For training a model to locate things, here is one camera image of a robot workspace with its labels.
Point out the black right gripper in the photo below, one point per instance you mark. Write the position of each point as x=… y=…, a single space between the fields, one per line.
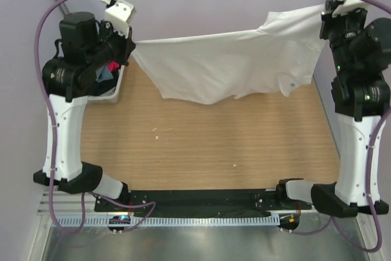
x=327 y=20

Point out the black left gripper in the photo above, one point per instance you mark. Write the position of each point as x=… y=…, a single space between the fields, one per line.
x=127 y=45

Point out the white t shirt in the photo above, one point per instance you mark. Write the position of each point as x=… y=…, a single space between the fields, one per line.
x=279 y=56

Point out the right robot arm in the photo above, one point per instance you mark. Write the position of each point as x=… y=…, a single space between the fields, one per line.
x=361 y=52

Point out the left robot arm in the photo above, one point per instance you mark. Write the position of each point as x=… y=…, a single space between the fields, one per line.
x=87 y=45

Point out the pink t shirt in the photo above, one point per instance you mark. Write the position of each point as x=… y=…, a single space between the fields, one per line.
x=113 y=66

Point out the grey-blue t shirt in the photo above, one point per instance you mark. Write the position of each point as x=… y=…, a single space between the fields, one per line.
x=103 y=74

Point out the black t shirt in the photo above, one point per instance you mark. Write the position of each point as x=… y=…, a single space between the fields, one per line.
x=102 y=87

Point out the white plastic laundry basket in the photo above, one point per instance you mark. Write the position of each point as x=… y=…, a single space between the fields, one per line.
x=113 y=96

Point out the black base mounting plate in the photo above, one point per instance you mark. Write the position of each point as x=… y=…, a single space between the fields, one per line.
x=215 y=203

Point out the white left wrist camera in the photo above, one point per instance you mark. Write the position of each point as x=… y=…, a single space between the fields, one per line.
x=119 y=13

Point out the white slotted cable duct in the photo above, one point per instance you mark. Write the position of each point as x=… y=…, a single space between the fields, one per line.
x=122 y=220

